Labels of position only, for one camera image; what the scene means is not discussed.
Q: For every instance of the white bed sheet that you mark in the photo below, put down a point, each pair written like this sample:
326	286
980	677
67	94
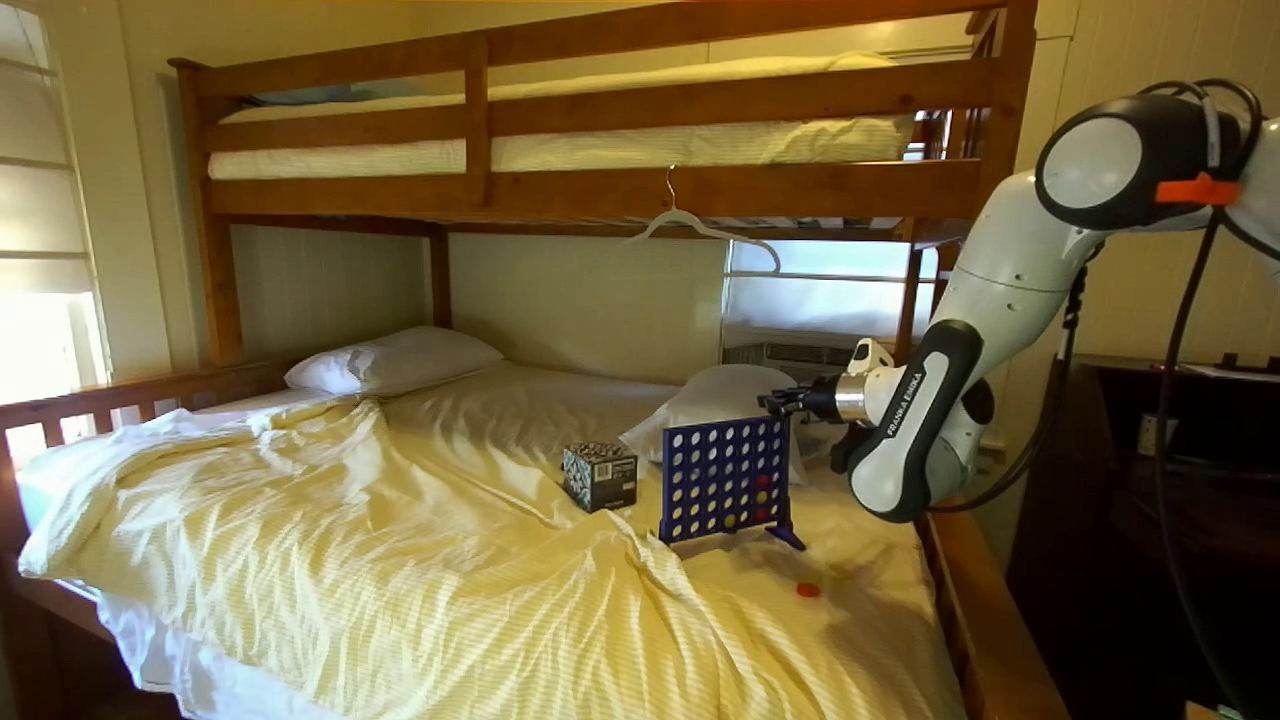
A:
173	664

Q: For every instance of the yellow bed cover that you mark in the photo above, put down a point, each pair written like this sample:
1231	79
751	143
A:
403	561

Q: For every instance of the white pillow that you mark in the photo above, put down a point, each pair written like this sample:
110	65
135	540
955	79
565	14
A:
393	360
704	394

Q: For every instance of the dark puzzle cube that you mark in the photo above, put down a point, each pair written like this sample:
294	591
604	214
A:
597	476

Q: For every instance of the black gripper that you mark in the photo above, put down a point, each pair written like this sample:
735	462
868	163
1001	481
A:
817	403

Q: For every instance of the white plastic clothes hanger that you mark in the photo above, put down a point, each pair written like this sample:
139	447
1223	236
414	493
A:
694	227

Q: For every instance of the window behind bed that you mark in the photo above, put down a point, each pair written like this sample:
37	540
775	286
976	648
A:
815	301

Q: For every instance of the red game disc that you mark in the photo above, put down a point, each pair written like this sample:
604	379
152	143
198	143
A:
810	591

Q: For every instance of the window with white blind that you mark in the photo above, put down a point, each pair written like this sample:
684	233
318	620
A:
44	203

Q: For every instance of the dark wooden dresser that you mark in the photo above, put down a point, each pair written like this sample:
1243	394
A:
1106	603

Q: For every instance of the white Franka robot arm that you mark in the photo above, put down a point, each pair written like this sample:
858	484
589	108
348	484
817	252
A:
1001	252

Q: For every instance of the blue connect four grid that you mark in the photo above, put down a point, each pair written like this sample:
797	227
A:
725	481

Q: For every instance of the window air conditioner unit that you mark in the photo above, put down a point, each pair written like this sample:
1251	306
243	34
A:
786	360

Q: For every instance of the wooden bunk bed frame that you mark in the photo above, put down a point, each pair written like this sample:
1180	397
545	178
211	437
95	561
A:
602	194

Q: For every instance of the upper bunk mattress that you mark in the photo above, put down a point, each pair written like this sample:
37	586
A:
694	144

